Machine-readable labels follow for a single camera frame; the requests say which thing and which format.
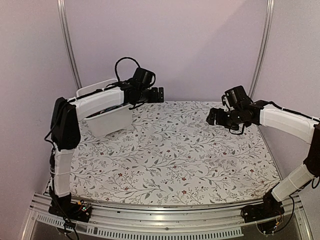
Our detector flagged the white plastic bin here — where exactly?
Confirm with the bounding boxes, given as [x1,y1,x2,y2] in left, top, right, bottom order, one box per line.
[72,78,133,137]

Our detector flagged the aluminium front rail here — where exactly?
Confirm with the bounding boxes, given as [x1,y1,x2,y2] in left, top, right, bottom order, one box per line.
[24,193,309,235]

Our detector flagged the perforated metal cable tray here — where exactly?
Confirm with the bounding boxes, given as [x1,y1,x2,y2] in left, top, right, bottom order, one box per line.
[34,212,245,238]

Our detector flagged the right aluminium frame post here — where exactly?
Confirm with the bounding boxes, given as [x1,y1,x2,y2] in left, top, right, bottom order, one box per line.
[248,0,275,99]

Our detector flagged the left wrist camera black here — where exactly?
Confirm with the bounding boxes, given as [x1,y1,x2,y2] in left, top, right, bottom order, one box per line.
[132,67,156,88]

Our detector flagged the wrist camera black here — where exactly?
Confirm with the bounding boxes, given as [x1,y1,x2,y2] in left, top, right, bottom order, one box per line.
[132,67,156,88]
[221,85,252,109]

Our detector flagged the left aluminium frame post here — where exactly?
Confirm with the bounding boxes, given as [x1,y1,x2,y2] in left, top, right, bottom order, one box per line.
[56,0,82,90]

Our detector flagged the left black looped cable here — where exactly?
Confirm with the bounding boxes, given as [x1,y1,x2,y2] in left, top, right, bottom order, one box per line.
[114,56,141,82]

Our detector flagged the floral patterned table cloth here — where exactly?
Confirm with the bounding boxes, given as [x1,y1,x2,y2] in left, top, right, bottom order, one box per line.
[69,101,280,206]

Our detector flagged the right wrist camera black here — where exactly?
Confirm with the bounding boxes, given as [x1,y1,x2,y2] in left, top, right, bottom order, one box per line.
[221,85,252,109]

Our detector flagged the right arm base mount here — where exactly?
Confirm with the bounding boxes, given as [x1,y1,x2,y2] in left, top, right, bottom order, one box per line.
[240,197,285,223]

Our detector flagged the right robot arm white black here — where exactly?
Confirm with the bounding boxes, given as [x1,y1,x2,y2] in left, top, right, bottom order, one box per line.
[206,100,320,218]

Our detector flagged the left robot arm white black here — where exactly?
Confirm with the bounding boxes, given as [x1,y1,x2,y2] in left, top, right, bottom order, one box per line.
[44,83,164,217]

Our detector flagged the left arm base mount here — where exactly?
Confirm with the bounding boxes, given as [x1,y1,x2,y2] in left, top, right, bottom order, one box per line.
[48,197,92,223]

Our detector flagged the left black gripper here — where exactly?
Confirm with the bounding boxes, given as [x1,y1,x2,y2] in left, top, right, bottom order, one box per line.
[134,87,164,104]

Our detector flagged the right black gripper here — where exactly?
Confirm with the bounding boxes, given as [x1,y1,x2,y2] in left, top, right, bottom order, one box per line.
[206,108,243,131]

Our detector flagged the aluminium frame post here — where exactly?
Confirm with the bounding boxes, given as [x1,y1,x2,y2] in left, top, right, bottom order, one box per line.
[56,0,82,90]
[248,0,275,99]

